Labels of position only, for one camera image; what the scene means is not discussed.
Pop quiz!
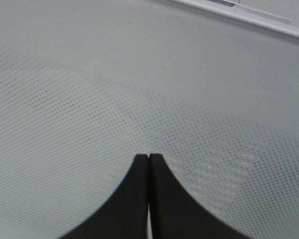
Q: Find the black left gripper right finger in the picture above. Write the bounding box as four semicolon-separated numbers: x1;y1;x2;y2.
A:
149;153;247;239

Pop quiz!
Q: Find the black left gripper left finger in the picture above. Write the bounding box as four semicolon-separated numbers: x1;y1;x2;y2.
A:
62;154;149;239

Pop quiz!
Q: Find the white microwave door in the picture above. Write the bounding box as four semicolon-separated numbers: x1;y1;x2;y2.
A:
0;0;299;239

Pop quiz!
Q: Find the white microwave oven body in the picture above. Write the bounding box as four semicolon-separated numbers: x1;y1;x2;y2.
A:
175;0;299;39

